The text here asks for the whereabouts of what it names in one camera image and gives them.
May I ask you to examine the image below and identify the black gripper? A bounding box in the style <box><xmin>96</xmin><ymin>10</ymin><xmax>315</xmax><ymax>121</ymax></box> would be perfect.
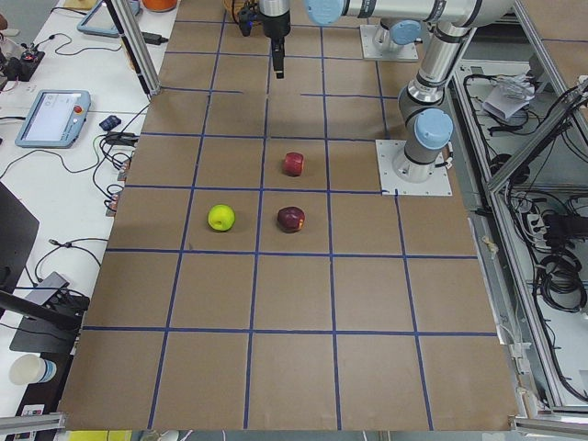
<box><xmin>259</xmin><ymin>11</ymin><xmax>290</xmax><ymax>79</ymax></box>

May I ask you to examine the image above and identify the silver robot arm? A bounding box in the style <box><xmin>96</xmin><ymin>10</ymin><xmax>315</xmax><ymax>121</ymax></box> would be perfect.
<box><xmin>305</xmin><ymin>0</ymin><xmax>514</xmax><ymax>184</ymax></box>
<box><xmin>374</xmin><ymin>17</ymin><xmax>422</xmax><ymax>52</ymax></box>

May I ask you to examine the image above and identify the wicker basket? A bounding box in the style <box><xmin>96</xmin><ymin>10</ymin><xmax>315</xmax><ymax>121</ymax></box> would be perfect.
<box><xmin>223</xmin><ymin>0</ymin><xmax>248</xmax><ymax>22</ymax></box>

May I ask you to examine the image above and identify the orange bucket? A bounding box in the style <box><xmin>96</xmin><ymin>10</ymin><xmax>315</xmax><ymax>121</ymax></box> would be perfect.
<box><xmin>141</xmin><ymin>0</ymin><xmax>177</xmax><ymax>13</ymax></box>

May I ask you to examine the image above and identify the black power adapter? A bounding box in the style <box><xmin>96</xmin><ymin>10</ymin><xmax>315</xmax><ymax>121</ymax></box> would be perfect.
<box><xmin>141</xmin><ymin>31</ymin><xmax>168</xmax><ymax>46</ymax></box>

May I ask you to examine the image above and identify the dark red apple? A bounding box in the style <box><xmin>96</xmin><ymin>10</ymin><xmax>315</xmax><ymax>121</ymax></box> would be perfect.
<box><xmin>277</xmin><ymin>206</ymin><xmax>306</xmax><ymax>233</ymax></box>

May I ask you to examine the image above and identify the green apple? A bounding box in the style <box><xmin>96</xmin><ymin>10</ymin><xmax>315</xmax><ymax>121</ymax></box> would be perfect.
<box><xmin>208</xmin><ymin>204</ymin><xmax>235</xmax><ymax>232</ymax></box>

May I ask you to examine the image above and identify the far blue teach pendant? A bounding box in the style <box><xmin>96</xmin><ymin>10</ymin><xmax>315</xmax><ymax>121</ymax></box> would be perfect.
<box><xmin>76</xmin><ymin>1</ymin><xmax>119</xmax><ymax>38</ymax></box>

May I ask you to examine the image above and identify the blue teach pendant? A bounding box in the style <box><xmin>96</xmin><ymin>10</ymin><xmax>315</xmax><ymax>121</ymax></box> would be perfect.
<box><xmin>15</xmin><ymin>89</ymin><xmax>91</xmax><ymax>149</ymax></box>
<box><xmin>76</xmin><ymin>1</ymin><xmax>119</xmax><ymax>38</ymax></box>

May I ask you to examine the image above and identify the small dark blue pouch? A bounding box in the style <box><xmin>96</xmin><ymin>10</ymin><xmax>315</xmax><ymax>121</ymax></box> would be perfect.
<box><xmin>99</xmin><ymin>115</ymin><xmax>121</xmax><ymax>131</ymax></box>

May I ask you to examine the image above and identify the black usb hub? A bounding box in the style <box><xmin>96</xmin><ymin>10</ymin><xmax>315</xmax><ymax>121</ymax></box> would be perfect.
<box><xmin>105</xmin><ymin>132</ymin><xmax>139</xmax><ymax>147</ymax></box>

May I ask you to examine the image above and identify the near blue teach pendant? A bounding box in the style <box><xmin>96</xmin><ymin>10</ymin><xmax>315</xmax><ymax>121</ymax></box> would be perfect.
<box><xmin>15</xmin><ymin>89</ymin><xmax>91</xmax><ymax>149</ymax></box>

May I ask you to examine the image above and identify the black monitor stand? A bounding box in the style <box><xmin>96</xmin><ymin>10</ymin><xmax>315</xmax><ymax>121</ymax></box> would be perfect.
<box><xmin>1</xmin><ymin>186</ymin><xmax>89</xmax><ymax>354</ymax></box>

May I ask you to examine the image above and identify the white paper cup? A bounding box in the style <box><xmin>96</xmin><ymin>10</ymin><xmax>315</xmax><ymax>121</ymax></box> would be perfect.
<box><xmin>8</xmin><ymin>354</ymin><xmax>57</xmax><ymax>385</ymax></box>

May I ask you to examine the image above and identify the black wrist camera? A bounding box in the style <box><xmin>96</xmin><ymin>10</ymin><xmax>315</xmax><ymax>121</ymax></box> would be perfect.
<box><xmin>237</xmin><ymin>4</ymin><xmax>257</xmax><ymax>37</ymax></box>

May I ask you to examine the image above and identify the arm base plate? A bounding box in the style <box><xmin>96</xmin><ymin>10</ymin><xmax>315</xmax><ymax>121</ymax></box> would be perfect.
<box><xmin>359</xmin><ymin>20</ymin><xmax>422</xmax><ymax>62</ymax></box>
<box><xmin>375</xmin><ymin>140</ymin><xmax>453</xmax><ymax>197</ymax></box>

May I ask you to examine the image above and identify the aluminium frame post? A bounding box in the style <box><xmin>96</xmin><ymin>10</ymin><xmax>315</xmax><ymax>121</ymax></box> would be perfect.
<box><xmin>105</xmin><ymin>0</ymin><xmax>161</xmax><ymax>96</ymax></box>

